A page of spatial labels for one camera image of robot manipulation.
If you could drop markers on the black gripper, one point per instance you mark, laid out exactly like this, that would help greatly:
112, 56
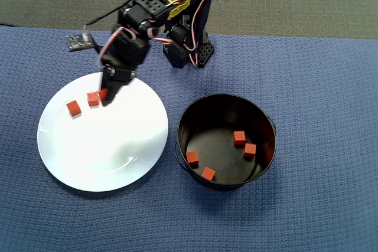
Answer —
120, 74

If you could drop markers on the small red cube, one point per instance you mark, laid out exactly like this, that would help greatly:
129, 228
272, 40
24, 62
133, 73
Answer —
239, 137
93, 98
208, 173
249, 150
192, 157
74, 108
103, 94

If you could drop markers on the round white plate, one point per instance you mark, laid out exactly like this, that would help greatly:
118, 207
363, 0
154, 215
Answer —
103, 145

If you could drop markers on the black metal bucket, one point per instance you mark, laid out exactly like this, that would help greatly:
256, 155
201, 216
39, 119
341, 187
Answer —
218, 145

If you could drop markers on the blue woven table cloth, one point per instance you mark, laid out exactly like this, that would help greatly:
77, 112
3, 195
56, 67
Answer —
295, 116

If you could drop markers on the small wrist camera board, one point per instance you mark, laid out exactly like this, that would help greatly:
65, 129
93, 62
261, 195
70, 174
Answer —
78, 42

